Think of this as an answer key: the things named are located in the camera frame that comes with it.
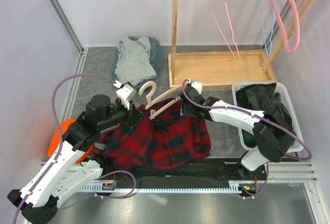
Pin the beige wooden hanger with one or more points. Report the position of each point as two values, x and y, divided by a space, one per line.
151 102

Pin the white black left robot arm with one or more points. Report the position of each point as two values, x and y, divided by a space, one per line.
41 198

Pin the red navy plaid skirt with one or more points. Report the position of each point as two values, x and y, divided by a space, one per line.
168 141

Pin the blue wire hanger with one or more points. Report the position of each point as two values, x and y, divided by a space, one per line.
268 20

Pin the pink wire hanger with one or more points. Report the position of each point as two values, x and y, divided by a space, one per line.
221 15

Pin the orange garment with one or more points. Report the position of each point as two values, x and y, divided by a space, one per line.
56 139

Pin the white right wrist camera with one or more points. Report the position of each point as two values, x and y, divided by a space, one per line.
195 84

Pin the wooden clothes rack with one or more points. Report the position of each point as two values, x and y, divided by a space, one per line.
220 70

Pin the aluminium corner profile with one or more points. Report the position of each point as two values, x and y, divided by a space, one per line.
67 25

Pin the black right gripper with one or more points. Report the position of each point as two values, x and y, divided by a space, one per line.
184 110

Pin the grey t-shirt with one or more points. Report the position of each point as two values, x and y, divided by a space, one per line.
133 65

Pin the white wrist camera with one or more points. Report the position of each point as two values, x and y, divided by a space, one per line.
125 92
195 84

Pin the light blue cable duct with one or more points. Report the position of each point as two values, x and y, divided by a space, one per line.
123 187

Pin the black dotted garment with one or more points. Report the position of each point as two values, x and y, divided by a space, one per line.
263 97

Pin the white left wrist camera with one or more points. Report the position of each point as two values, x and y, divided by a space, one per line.
125 92

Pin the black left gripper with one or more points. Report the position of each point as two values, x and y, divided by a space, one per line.
135 114

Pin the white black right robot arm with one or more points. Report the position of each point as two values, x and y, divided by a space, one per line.
274 135

